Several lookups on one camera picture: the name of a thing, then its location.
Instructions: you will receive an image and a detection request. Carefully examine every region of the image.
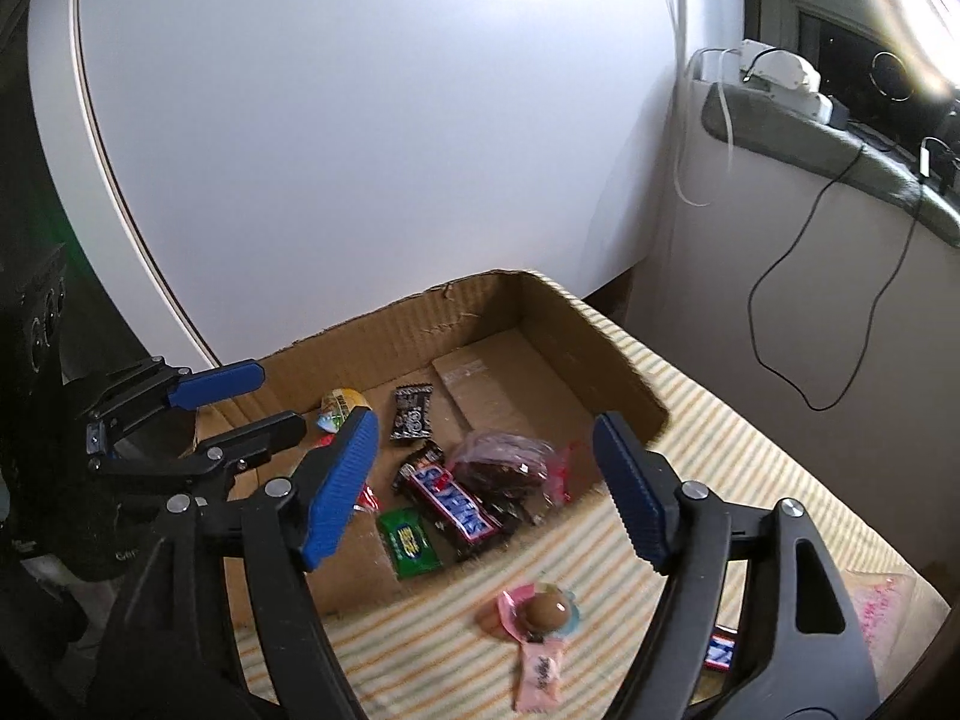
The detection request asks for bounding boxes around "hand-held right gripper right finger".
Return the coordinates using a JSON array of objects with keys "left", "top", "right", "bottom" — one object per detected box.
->
[{"left": 592, "top": 411, "right": 882, "bottom": 720}]

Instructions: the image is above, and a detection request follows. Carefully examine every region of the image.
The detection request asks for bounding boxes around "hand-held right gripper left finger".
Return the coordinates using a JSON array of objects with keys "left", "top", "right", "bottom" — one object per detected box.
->
[{"left": 105, "top": 406, "right": 380, "bottom": 720}]

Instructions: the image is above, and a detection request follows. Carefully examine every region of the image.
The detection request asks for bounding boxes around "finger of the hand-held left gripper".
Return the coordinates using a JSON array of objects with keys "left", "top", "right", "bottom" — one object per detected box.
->
[
  {"left": 81, "top": 358, "right": 268, "bottom": 458},
  {"left": 94, "top": 410, "right": 308, "bottom": 503}
]

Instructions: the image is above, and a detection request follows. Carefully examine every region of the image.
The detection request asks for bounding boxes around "green candy packet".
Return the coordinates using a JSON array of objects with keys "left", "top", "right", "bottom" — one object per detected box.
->
[{"left": 375, "top": 506, "right": 443, "bottom": 581}]

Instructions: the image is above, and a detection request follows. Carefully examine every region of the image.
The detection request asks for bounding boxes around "colourful yellow candy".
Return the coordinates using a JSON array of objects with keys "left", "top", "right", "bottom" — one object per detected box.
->
[{"left": 315, "top": 386, "right": 370, "bottom": 436}]

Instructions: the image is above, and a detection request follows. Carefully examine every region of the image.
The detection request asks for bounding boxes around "black and white candy packet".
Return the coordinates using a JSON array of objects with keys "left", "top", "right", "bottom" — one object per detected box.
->
[{"left": 388, "top": 384, "right": 436, "bottom": 442}]

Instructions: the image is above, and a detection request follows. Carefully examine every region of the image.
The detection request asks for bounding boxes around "brown chocolate bar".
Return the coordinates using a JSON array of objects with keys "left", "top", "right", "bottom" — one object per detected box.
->
[{"left": 395, "top": 441, "right": 526, "bottom": 563}]

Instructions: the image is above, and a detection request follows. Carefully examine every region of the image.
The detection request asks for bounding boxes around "chocolate ball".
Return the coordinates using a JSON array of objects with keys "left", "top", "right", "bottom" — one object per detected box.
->
[{"left": 480, "top": 581, "right": 583, "bottom": 642}]

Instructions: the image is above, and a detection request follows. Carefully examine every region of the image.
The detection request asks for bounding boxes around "cardboard box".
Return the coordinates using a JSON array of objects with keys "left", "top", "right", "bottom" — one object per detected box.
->
[{"left": 191, "top": 268, "right": 671, "bottom": 616}]

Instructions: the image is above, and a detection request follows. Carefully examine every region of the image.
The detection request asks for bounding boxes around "blue and white candy bar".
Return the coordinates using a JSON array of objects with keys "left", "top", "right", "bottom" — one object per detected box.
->
[{"left": 705, "top": 622, "right": 743, "bottom": 673}]

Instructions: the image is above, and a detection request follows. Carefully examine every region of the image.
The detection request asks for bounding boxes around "pink candy packet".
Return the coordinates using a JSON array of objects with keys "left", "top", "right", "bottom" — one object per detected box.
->
[{"left": 514, "top": 634, "right": 571, "bottom": 713}]

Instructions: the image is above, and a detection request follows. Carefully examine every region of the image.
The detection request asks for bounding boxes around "clear bag of sliced bread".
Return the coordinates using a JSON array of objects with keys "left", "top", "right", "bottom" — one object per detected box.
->
[{"left": 844, "top": 566, "right": 950, "bottom": 691}]

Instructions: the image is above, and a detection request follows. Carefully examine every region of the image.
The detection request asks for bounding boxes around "white wardrobe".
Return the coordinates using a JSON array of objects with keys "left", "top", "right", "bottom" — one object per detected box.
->
[{"left": 26, "top": 0, "right": 695, "bottom": 372}]

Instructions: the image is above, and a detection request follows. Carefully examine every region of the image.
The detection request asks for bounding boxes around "grey window sill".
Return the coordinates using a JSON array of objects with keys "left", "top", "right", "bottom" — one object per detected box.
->
[{"left": 701, "top": 79, "right": 960, "bottom": 248}]

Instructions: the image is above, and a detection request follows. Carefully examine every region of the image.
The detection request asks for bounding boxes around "white power adapter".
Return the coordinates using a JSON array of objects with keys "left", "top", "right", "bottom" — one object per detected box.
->
[{"left": 739, "top": 37, "right": 823, "bottom": 110}]

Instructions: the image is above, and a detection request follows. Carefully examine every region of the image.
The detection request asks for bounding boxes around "white cable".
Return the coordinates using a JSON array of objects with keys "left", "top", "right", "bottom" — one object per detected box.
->
[{"left": 671, "top": 45, "right": 740, "bottom": 207}]

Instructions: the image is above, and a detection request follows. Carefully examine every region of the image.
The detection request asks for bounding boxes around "black cable with inline switch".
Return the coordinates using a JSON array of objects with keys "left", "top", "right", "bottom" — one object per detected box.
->
[{"left": 750, "top": 136, "right": 959, "bottom": 412}]

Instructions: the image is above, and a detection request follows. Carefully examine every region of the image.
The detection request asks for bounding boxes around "ring light on stand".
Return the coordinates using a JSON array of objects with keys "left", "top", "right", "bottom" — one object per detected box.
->
[{"left": 870, "top": 0, "right": 960, "bottom": 102}]

